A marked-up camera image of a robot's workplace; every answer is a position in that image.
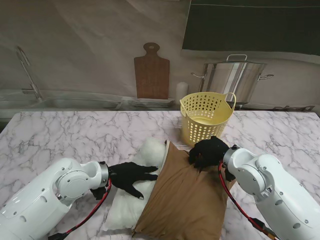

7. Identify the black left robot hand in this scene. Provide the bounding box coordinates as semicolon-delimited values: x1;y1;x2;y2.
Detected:
109;161;160;200

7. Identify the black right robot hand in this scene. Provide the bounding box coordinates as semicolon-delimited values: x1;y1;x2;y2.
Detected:
188;136;230;173

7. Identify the white pillow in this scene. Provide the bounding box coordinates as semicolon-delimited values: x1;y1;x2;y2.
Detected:
101;136;168;231

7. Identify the brown pillowcase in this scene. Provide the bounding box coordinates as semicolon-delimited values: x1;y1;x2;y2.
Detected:
131;140;236;240

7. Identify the yellow perforated laundry basket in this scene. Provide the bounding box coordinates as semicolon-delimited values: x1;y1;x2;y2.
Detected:
179;91;237;148

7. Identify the white cylindrical candle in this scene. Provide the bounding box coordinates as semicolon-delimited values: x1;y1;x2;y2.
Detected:
175;81;189;101

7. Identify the stack of white plates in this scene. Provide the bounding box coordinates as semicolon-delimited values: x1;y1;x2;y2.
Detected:
127;97;176;109

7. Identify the large steel stock pot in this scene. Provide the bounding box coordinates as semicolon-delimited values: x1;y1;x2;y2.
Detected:
191;53;275;104

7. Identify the steel kitchen sink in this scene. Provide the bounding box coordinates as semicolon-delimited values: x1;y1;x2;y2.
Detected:
0;96;125;111

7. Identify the brown wooden cutting board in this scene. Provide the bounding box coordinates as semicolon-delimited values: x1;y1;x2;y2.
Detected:
133;42;171;100

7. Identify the black stove grate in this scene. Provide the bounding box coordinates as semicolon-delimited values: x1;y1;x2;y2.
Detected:
272;104;316;112

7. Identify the chrome kitchen faucet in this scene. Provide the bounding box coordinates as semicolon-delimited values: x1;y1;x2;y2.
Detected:
16;46;45;101

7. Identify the dark range hood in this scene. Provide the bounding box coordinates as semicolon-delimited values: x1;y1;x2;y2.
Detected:
181;0;320;56

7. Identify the red black right arm cable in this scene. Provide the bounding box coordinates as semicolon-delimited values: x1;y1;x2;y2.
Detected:
217;162;282;240

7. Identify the red black arm cable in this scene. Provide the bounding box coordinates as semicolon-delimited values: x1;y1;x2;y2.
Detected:
47;172;113;240
217;162;282;240

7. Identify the red black left arm cable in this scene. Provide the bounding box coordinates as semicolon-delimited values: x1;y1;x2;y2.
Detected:
47;172;113;240

